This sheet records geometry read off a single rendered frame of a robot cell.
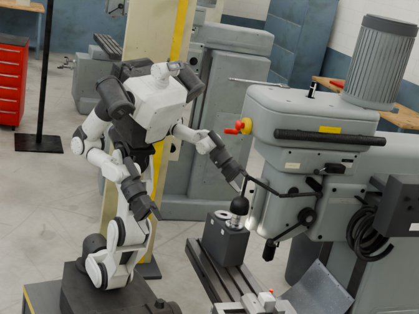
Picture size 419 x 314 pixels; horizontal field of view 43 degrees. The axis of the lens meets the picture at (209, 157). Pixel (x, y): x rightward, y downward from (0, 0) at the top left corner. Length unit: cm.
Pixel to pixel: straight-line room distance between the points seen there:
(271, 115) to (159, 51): 184
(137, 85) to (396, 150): 106
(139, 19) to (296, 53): 601
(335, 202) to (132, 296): 131
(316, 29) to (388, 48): 735
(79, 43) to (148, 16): 747
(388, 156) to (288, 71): 730
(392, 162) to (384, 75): 36
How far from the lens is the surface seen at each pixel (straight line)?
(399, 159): 221
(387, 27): 202
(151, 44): 356
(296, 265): 432
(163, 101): 226
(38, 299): 316
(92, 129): 228
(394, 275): 240
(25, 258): 422
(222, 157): 247
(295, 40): 933
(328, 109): 193
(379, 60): 204
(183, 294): 402
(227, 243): 257
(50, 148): 612
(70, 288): 297
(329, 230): 217
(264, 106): 185
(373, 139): 203
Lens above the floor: 230
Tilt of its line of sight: 20 degrees down
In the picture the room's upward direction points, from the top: 12 degrees clockwise
